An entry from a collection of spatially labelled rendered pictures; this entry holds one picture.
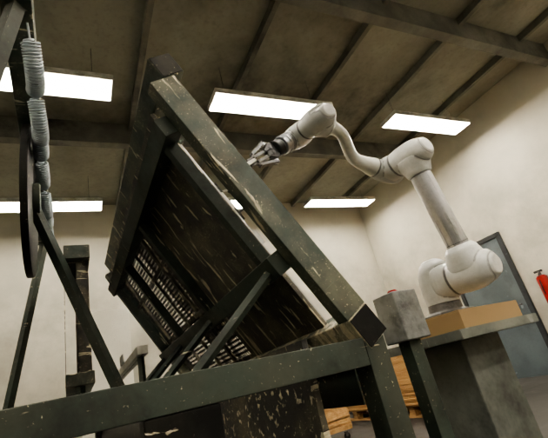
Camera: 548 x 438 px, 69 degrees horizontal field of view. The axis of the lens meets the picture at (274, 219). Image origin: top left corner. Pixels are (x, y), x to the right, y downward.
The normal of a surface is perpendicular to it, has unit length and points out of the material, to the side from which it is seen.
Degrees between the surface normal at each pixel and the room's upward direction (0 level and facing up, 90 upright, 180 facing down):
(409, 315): 90
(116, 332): 90
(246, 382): 90
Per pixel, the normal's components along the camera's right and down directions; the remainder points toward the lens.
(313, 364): 0.41, -0.44
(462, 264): -0.74, 0.06
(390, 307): -0.88, 0.02
